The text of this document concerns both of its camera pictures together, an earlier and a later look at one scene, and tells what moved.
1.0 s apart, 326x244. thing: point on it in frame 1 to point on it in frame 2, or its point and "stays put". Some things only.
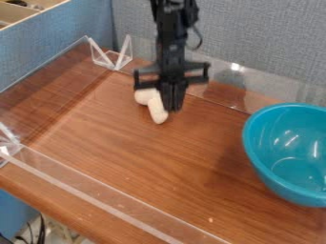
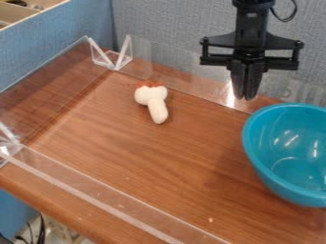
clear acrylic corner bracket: (108, 58) stays put
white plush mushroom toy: (148, 96) stays put
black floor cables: (41, 233) stays put
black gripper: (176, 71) to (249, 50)
